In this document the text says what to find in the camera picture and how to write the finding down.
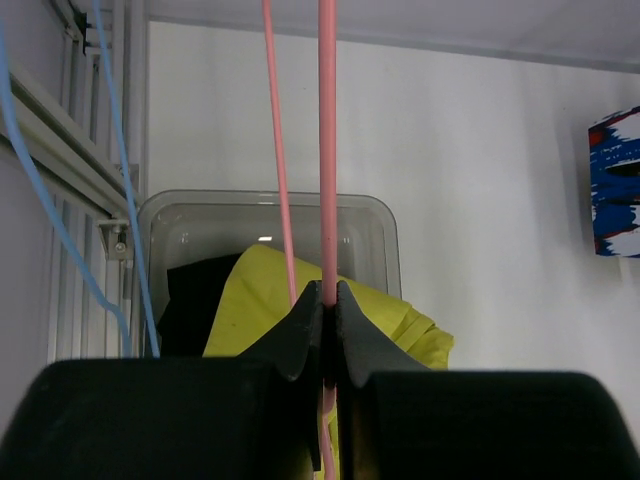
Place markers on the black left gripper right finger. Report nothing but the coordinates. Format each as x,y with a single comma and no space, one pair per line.
381,396

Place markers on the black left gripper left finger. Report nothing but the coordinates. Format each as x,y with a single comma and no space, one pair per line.
287,422

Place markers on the yellow-green trousers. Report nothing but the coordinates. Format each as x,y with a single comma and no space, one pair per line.
255,298

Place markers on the black trousers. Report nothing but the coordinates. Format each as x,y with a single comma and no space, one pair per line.
195,292

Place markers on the pink hanger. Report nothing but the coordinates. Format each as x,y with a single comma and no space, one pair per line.
327,175

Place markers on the clear plastic bin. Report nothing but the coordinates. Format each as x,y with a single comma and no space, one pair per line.
181,227

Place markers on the blue patterned shorts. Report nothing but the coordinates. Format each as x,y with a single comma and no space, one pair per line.
614,176

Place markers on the left aluminium frame post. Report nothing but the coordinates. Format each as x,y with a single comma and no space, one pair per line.
75,150

